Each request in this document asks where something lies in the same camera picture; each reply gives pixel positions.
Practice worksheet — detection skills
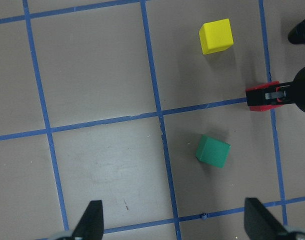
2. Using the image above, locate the red wooden block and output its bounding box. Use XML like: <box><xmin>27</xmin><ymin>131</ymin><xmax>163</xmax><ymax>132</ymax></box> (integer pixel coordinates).
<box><xmin>245</xmin><ymin>81</ymin><xmax>282</xmax><ymax>112</ymax></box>

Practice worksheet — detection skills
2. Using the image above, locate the yellow wooden block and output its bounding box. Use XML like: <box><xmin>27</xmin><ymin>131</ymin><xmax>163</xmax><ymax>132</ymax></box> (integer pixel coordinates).
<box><xmin>198</xmin><ymin>18</ymin><xmax>234</xmax><ymax>55</ymax></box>

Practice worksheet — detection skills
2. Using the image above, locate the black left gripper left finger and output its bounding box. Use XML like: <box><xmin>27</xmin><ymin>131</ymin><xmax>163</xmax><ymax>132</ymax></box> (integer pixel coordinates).
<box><xmin>71</xmin><ymin>200</ymin><xmax>104</xmax><ymax>240</ymax></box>

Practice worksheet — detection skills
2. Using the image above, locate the green wooden block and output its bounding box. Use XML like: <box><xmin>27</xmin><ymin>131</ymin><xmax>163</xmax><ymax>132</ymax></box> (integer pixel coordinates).
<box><xmin>195</xmin><ymin>134</ymin><xmax>231</xmax><ymax>168</ymax></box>

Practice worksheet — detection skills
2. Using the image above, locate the brown grid paper mat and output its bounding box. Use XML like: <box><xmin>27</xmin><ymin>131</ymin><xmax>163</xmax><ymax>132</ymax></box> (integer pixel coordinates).
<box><xmin>0</xmin><ymin>0</ymin><xmax>305</xmax><ymax>240</ymax></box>

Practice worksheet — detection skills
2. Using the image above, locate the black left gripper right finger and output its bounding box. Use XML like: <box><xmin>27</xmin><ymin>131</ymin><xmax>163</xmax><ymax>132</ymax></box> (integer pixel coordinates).
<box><xmin>243</xmin><ymin>197</ymin><xmax>292</xmax><ymax>240</ymax></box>

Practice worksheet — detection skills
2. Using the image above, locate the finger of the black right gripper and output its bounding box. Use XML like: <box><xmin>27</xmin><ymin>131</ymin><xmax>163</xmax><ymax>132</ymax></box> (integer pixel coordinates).
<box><xmin>245</xmin><ymin>82</ymin><xmax>295</xmax><ymax>107</ymax></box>

